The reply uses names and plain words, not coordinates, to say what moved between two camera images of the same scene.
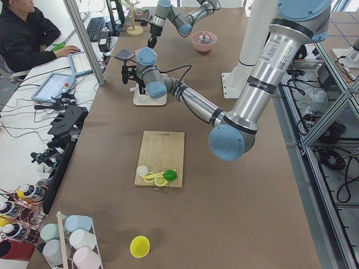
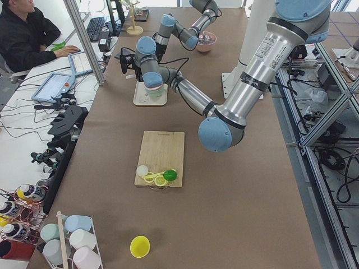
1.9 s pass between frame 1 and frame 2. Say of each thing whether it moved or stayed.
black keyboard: stayed
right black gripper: moved
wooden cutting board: stayed
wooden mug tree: stayed
